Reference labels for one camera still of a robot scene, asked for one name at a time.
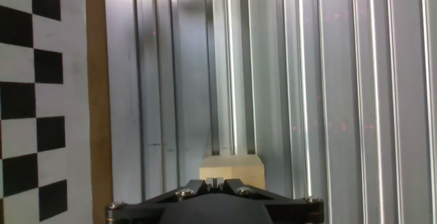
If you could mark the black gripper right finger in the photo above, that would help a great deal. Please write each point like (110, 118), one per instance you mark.
(290, 208)

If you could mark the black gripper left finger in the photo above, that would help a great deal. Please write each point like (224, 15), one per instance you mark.
(150, 208)

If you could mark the light wooden block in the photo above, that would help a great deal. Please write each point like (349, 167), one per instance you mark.
(235, 169)

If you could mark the brown cardboard board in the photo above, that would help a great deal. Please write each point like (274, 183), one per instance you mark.
(99, 80)

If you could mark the checkerboard paper sheet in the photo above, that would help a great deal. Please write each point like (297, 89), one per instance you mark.
(76, 80)

